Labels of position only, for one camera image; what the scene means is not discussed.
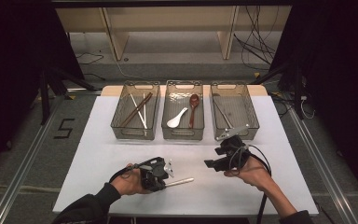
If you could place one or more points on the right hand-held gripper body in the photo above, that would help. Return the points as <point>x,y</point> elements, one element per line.
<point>236,154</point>

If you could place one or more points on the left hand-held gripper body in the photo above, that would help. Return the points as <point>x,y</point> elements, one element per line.
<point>155,174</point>

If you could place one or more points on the steel fork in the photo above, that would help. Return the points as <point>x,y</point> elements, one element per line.
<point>181,181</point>

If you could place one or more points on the grey transparent plastic bin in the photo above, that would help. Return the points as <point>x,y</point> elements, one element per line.
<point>180,99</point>
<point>127,102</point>
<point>242,109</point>

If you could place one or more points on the white chopstick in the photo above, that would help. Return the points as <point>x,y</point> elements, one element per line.
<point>144,122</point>
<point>144,107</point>

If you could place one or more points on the white ceramic spoon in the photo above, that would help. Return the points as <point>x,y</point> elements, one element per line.
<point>173,123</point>

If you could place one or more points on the brown wooden spoon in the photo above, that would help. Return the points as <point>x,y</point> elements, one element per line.
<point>194,100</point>

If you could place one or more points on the brown wooden chopstick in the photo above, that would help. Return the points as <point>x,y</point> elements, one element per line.
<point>128,117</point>

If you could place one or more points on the person's left hand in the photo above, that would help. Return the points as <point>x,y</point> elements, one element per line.
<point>130,183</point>

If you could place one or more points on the person's right hand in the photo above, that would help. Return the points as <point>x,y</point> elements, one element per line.
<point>256,175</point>

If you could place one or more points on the white table sheet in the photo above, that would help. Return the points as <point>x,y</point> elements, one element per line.
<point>105,155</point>

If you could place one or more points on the black metal stand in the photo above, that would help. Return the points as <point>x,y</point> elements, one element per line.
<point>298,93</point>
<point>45,99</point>

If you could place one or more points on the dark curtain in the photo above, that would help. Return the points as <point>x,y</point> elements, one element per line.
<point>12,62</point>
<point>338,62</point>

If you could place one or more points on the beige wooden desk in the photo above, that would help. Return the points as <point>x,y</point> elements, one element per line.
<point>118,37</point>

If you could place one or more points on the metal floor rail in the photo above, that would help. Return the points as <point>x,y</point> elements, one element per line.
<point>15,186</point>
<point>332,186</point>

